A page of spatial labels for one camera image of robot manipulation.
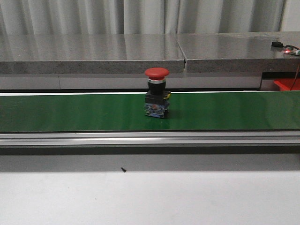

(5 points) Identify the grey stone slab left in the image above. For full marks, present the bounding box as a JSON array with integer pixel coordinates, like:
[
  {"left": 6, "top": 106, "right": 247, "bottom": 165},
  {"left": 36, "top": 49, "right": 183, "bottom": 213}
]
[{"left": 0, "top": 34, "right": 185, "bottom": 74}]

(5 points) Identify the thin red wire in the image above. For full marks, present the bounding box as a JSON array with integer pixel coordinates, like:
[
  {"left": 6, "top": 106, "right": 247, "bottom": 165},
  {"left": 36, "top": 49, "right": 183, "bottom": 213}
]
[{"left": 289, "top": 63, "right": 300, "bottom": 91}]

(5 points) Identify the grey curtain backdrop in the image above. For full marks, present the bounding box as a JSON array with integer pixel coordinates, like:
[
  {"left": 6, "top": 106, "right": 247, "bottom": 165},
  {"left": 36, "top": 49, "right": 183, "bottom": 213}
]
[{"left": 0, "top": 0, "right": 285, "bottom": 35}]

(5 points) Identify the grey stone slab right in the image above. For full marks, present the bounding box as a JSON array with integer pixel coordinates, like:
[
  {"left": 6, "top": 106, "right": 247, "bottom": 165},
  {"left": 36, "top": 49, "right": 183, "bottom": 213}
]
[{"left": 176, "top": 31, "right": 300, "bottom": 73}]

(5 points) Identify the grey stone slab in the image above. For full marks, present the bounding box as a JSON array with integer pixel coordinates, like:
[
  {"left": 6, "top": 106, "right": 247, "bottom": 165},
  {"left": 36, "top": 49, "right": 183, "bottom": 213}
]
[
  {"left": 176, "top": 31, "right": 300, "bottom": 73},
  {"left": 0, "top": 34, "right": 185, "bottom": 74}
]

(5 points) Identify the green conveyor belt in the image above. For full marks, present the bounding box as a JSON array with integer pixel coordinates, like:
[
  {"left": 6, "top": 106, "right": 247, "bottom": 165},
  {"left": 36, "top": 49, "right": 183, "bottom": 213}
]
[{"left": 0, "top": 91, "right": 300, "bottom": 133}]

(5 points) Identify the black sensor module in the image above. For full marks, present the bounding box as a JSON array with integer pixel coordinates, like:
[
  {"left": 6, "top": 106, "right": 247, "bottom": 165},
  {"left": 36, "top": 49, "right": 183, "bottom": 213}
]
[{"left": 271, "top": 41, "right": 284, "bottom": 48}]

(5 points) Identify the aluminium conveyor front rail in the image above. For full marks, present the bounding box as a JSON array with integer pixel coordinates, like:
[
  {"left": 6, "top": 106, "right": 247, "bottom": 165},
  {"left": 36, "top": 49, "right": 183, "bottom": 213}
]
[{"left": 0, "top": 130, "right": 300, "bottom": 147}]

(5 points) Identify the red plastic bin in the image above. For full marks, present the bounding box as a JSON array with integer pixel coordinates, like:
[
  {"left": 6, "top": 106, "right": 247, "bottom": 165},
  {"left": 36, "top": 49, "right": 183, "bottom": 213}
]
[{"left": 274, "top": 78, "right": 300, "bottom": 91}]

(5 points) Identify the green circuit board red LED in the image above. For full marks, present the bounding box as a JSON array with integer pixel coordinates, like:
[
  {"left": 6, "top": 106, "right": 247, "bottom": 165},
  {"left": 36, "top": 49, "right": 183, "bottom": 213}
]
[{"left": 283, "top": 47, "right": 300, "bottom": 56}]

